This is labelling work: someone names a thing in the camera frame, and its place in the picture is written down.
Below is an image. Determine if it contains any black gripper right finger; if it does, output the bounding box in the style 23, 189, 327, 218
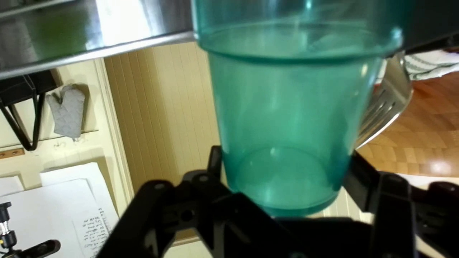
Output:
343, 152, 459, 258

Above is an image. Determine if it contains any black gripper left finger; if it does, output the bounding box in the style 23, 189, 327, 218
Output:
96, 145, 307, 258

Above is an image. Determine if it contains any metal slotted spatula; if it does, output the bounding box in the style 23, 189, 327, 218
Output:
355, 50, 416, 151

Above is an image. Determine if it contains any white handwritten paper sheet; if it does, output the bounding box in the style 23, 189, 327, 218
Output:
0, 162, 122, 258

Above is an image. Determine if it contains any white striped towel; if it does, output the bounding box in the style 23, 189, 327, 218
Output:
403, 47, 459, 82

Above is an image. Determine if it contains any grey oven mitt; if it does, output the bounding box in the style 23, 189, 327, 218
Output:
45, 83, 91, 142

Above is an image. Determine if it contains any black tote bag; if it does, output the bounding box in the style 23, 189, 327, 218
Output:
0, 70, 61, 152

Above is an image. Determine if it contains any black stereo camera bar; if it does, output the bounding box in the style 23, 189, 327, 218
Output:
0, 199, 64, 258

